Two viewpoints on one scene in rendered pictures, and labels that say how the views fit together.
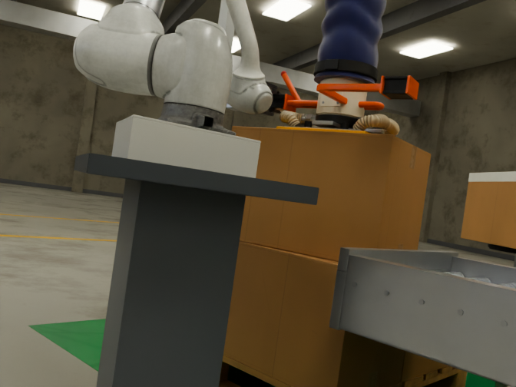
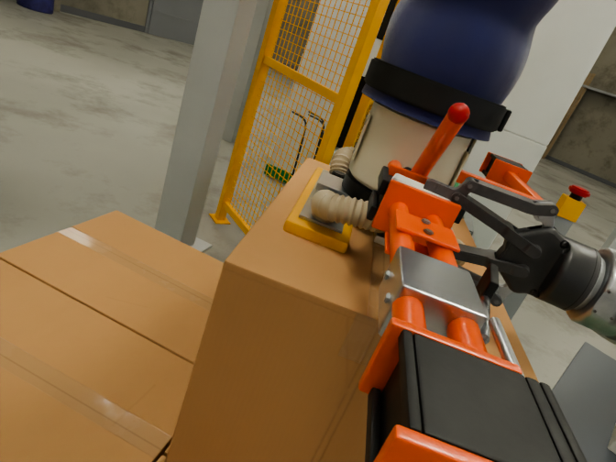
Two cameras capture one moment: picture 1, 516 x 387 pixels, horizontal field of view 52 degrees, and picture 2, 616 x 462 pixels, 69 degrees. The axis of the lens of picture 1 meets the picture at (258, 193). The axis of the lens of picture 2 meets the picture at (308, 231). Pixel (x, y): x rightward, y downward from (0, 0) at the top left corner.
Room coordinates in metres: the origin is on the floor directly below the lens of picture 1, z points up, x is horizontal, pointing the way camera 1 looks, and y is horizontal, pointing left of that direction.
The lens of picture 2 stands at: (2.39, 0.34, 1.22)
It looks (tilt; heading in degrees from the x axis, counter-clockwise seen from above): 23 degrees down; 238
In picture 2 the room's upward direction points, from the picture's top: 20 degrees clockwise
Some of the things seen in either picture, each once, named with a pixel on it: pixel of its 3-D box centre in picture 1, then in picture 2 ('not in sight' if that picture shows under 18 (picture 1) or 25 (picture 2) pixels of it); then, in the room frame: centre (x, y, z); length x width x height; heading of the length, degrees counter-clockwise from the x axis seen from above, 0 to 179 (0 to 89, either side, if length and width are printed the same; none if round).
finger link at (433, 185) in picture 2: not in sight; (449, 184); (2.01, -0.02, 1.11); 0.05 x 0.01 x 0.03; 137
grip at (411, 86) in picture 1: (399, 87); (504, 171); (1.50, -0.36, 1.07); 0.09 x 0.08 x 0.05; 146
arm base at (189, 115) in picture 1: (194, 120); not in sight; (1.30, 0.18, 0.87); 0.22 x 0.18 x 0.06; 25
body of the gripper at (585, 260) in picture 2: not in sight; (542, 263); (1.91, 0.07, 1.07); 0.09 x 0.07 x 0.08; 137
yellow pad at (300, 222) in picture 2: not in sight; (331, 194); (1.96, -0.30, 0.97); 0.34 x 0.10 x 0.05; 56
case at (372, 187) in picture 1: (323, 195); (344, 317); (1.87, -0.23, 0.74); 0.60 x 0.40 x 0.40; 56
